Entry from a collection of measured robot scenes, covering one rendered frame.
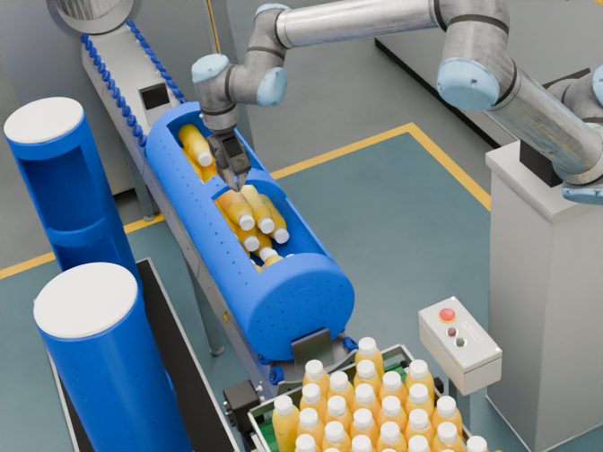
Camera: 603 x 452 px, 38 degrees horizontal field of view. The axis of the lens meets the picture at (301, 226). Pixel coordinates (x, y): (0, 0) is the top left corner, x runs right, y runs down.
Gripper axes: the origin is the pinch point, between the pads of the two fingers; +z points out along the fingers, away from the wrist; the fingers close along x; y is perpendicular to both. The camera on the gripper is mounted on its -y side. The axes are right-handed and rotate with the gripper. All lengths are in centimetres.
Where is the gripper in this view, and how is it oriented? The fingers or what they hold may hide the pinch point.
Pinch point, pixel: (238, 189)
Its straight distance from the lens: 227.1
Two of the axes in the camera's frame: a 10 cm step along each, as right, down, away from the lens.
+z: 1.2, 7.6, 6.4
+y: -4.0, -5.5, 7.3
